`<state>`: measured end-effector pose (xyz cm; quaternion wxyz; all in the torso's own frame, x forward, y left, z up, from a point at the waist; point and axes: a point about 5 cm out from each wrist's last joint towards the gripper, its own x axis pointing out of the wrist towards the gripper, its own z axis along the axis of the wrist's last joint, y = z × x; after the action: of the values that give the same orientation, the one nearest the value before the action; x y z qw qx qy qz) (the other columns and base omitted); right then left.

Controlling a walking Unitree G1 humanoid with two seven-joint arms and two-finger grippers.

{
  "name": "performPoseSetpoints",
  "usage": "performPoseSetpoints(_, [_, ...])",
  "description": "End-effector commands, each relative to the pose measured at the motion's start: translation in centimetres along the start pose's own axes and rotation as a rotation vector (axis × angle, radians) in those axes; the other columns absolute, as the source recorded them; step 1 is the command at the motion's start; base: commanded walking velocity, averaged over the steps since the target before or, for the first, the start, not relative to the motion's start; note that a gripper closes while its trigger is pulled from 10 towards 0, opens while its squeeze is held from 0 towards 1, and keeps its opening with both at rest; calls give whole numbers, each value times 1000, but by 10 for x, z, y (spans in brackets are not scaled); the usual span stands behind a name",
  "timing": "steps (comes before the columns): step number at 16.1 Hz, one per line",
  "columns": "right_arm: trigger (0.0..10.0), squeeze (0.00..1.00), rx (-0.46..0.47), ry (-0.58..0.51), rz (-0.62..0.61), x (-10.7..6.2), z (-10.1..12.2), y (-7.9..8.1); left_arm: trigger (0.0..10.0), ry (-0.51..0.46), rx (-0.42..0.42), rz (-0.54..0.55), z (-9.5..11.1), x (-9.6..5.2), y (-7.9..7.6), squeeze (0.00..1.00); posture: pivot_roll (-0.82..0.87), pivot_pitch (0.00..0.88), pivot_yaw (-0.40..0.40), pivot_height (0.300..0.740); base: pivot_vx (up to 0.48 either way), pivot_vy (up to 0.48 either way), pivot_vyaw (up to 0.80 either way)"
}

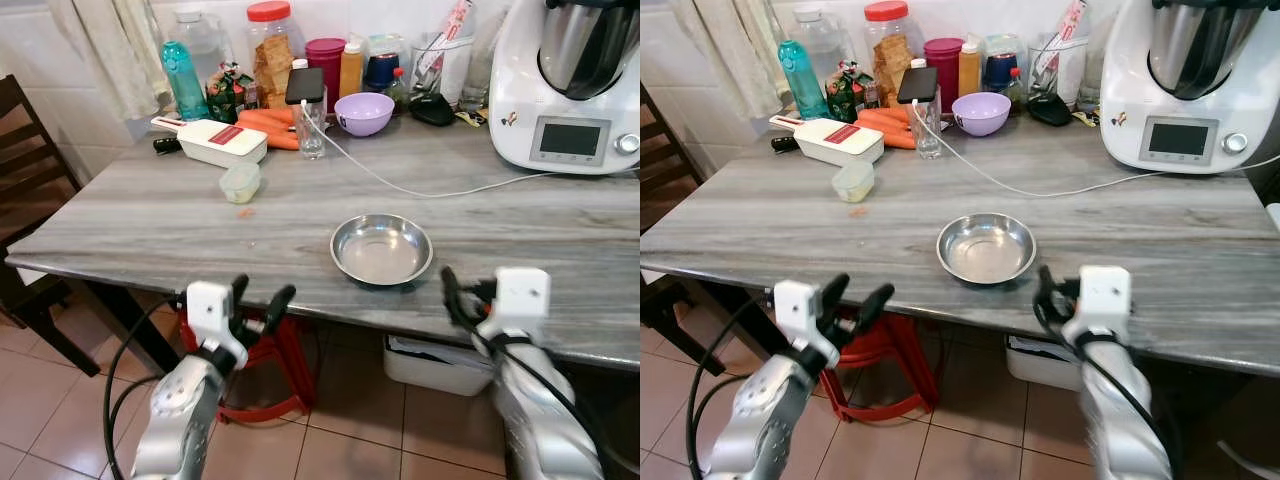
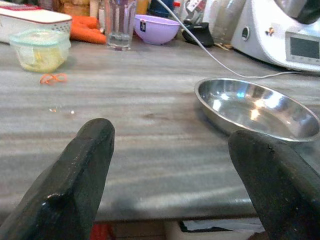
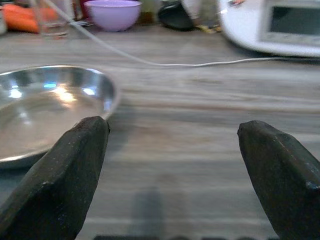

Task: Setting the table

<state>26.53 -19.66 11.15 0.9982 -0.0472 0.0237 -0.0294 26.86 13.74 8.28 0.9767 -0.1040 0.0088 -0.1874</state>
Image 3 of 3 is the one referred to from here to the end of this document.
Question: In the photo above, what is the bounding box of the yellow packet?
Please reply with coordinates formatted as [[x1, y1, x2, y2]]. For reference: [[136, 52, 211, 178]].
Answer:
[[194, 23, 222, 33]]

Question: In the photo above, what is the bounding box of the white kitchen appliance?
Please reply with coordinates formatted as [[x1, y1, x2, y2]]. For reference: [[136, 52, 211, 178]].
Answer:
[[217, 0, 320, 58]]

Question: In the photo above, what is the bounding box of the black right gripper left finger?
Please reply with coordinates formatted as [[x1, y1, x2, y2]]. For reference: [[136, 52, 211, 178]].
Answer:
[[0, 115, 111, 240]]

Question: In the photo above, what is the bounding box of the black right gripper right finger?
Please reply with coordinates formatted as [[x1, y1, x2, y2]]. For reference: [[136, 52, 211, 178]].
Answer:
[[236, 120, 320, 240]]

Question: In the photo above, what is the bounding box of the white slicer box red label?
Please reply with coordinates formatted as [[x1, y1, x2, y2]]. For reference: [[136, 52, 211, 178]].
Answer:
[[0, 6, 8, 36]]

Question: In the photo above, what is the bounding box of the orange carrot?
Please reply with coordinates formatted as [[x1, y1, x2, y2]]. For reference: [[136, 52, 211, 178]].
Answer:
[[2, 3, 36, 21], [4, 16, 40, 34]]

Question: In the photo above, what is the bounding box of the round steel plate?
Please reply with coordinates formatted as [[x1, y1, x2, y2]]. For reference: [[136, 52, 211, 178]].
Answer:
[[0, 64, 121, 170]]

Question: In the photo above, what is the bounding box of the small bottle red cap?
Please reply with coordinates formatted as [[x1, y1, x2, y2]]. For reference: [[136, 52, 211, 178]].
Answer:
[[138, 0, 161, 26]]

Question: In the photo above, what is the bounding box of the white charging cable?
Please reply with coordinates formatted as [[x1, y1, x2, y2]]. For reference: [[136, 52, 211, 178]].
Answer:
[[44, 0, 320, 68]]

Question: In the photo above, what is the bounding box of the black pouch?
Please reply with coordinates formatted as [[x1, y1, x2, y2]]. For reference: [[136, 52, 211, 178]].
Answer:
[[157, 1, 195, 32]]

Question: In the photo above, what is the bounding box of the clear drinking glass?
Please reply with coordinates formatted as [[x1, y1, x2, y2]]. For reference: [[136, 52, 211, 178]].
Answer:
[[29, 0, 70, 38]]

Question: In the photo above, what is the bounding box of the purple plastic bowl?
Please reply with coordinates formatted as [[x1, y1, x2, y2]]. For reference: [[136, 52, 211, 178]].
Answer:
[[83, 0, 143, 33]]

